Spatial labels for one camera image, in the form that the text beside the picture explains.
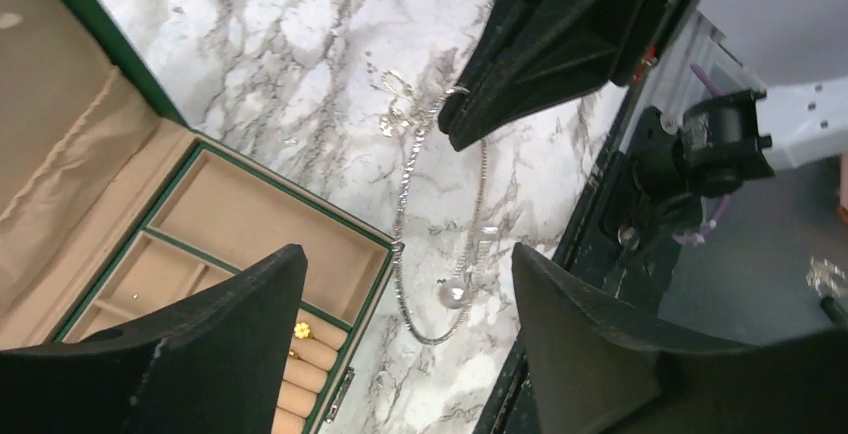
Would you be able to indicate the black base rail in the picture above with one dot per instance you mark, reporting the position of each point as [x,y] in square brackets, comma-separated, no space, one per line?
[583,251]

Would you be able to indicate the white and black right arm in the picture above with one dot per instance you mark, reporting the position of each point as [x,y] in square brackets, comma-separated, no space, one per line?
[709,150]

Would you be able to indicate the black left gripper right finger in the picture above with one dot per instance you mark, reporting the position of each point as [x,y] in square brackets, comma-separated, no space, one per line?
[600,365]

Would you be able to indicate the green jewelry box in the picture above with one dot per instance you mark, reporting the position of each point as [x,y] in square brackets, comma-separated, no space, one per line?
[113,208]

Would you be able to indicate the small gold earring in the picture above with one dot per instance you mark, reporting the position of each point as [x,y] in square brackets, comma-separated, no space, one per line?
[396,122]

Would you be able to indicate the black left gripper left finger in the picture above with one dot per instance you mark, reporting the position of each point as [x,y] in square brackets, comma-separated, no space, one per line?
[210,363]

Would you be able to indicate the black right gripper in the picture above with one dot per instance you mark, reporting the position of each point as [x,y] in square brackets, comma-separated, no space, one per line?
[536,54]

